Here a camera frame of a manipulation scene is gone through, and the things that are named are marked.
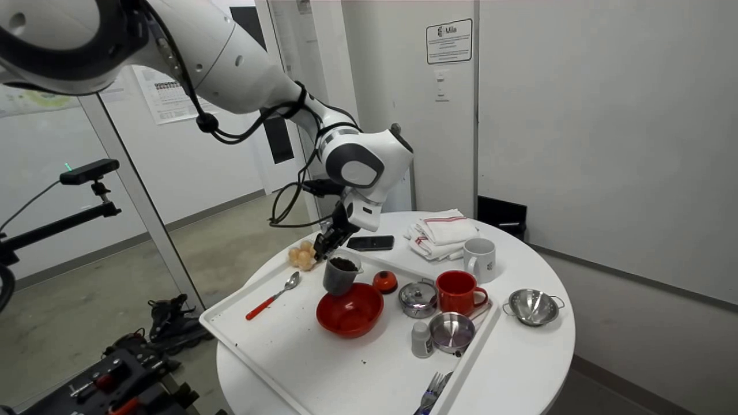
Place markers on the white plastic tray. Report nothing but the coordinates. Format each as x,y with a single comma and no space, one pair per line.
318,371

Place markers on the small steel bowl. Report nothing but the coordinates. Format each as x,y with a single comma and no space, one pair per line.
450,332

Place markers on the white mug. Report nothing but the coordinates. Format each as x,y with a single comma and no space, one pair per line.
481,258

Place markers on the yellow bread bun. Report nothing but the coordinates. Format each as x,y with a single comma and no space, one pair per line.
304,256

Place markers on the black toolbox on floor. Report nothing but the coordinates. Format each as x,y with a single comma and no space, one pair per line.
134,371

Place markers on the white folded cloth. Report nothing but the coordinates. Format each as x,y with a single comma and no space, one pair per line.
442,233

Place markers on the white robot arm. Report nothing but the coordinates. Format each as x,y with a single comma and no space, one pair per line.
80,46

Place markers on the grey jar of beans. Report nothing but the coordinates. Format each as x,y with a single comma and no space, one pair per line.
341,274

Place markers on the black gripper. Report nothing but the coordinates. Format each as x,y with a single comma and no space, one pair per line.
335,230

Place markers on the metal cutlery at tray edge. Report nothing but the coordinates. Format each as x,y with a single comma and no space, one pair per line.
433,392

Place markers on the white door sign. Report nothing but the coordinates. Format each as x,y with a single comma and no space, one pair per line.
450,41

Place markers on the red mug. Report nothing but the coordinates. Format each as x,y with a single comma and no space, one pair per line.
461,291

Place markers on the round white table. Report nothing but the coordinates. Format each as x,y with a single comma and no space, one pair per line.
517,371

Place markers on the white salt shaker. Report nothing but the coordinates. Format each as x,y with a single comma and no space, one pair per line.
421,340

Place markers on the black camera on stand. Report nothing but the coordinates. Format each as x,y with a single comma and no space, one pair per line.
70,218

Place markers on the red bowl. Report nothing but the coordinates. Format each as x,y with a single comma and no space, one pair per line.
351,314

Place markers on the metal strainer cup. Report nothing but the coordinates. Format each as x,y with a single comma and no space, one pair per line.
418,299

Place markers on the steel bowl with handles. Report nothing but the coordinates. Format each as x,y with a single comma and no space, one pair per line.
533,306

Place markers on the white door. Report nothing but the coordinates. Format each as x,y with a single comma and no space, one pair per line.
434,104

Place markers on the black box on floor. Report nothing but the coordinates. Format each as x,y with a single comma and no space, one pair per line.
504,215

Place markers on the red handled metal spoon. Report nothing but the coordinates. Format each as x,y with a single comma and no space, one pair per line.
289,284

